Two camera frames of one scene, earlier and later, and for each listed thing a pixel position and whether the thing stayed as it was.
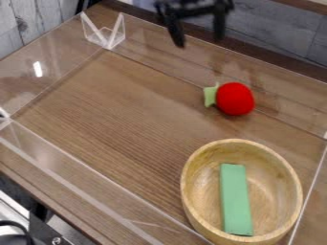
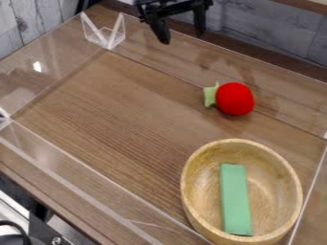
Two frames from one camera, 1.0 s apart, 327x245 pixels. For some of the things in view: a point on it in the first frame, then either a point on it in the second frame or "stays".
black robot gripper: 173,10 → 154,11
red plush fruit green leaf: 233,98 stays
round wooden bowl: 276,188 stays
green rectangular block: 237,211 stays
